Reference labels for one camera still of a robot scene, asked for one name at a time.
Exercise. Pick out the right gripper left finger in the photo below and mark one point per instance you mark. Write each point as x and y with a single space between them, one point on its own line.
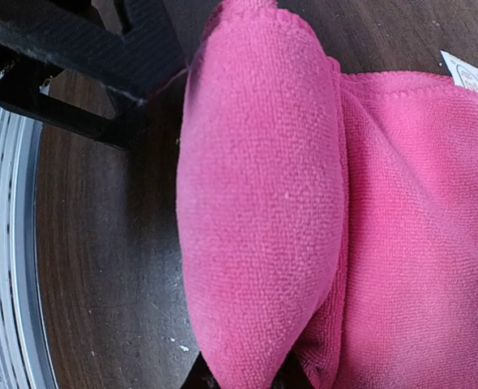
200 376

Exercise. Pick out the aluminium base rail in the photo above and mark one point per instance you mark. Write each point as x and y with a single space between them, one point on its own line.
25 360

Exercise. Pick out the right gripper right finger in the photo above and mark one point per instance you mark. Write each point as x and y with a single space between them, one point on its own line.
291 375

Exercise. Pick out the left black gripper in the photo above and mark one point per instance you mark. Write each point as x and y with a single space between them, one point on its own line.
41 39

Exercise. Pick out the pink microfiber towel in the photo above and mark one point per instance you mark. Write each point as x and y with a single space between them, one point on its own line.
328 215

